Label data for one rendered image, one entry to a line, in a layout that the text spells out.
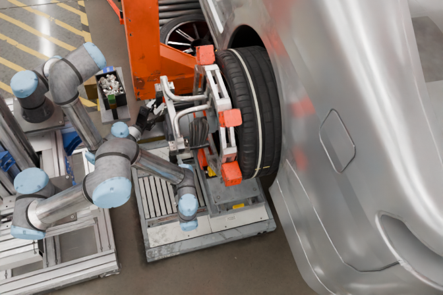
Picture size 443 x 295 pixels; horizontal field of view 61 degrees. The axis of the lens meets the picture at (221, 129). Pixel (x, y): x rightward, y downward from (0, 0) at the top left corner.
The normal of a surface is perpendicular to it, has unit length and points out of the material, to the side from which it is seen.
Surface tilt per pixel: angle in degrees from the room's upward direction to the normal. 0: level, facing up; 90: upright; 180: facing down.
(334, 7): 59
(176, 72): 90
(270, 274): 0
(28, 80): 8
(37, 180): 8
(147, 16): 90
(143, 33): 90
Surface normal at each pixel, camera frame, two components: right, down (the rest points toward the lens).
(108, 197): 0.25, 0.77
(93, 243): 0.11, -0.55
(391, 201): -0.90, 0.13
